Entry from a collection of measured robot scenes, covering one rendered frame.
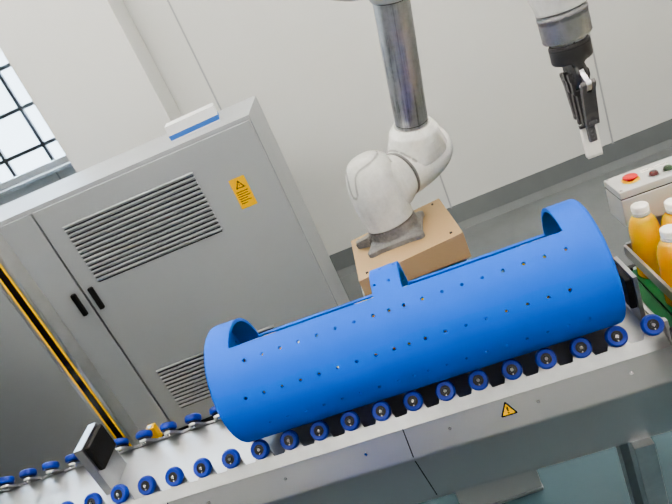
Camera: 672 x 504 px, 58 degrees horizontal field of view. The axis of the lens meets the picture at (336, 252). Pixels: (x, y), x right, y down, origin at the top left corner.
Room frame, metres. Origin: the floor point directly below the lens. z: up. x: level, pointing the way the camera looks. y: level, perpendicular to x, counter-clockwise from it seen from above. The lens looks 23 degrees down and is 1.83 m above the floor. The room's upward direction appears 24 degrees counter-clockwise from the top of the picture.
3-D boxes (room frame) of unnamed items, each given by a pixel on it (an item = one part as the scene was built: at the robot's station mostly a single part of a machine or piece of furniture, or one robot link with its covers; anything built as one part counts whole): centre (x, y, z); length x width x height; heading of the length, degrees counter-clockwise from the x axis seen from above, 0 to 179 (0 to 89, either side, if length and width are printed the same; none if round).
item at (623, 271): (1.09, -0.55, 0.99); 0.10 x 0.02 x 0.12; 170
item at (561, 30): (1.10, -0.55, 1.58); 0.09 x 0.09 x 0.06
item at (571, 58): (1.10, -0.55, 1.51); 0.08 x 0.07 x 0.09; 170
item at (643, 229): (1.23, -0.70, 0.99); 0.07 x 0.07 x 0.19
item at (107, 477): (1.32, 0.76, 1.00); 0.10 x 0.04 x 0.15; 170
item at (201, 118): (2.87, 0.36, 1.48); 0.24 x 0.12 x 0.08; 92
